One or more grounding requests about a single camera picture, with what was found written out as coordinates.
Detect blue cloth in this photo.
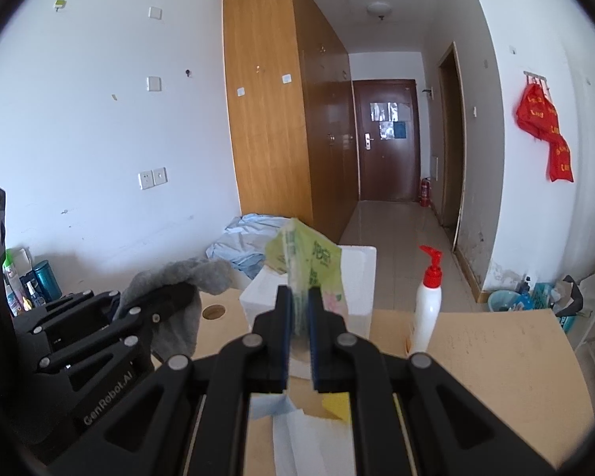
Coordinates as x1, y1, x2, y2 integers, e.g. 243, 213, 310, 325
250, 395, 304, 420

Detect green plastic packet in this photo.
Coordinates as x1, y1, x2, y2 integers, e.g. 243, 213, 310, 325
265, 217, 349, 358

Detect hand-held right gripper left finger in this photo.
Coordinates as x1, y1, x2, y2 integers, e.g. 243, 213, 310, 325
50, 285, 292, 476

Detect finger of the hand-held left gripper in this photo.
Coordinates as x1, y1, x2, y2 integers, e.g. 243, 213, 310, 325
29, 289, 123, 339
37, 282, 202, 374

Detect white foam box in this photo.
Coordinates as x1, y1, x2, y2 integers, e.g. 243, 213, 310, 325
239, 244, 378, 343

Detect wooden side doorway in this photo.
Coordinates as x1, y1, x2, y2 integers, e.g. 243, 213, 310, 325
436, 42, 468, 255

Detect dark brown door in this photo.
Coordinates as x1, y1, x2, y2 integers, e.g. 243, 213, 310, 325
353, 79, 422, 203

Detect light blue bedsheet pile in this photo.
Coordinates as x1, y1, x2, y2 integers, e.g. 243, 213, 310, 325
205, 213, 298, 281

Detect papers on door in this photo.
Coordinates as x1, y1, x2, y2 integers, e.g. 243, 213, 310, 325
370, 102, 410, 140

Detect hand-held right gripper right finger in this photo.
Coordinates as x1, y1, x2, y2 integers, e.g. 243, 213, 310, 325
308, 288, 566, 476

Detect wooden wardrobe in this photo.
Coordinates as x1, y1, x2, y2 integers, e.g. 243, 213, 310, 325
222, 0, 360, 244

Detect white pump bottle red top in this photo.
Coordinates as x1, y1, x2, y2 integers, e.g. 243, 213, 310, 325
411, 245, 443, 355

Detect teal metal canister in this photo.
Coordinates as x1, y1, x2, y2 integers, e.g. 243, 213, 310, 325
32, 260, 63, 303

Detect grey cloth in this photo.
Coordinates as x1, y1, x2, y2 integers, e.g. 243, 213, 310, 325
114, 257, 236, 362

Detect green white cleaner bottle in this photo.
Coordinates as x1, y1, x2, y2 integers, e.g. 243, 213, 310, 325
2, 248, 33, 311

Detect blue plastic basin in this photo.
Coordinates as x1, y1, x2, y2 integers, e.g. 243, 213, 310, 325
488, 290, 526, 313

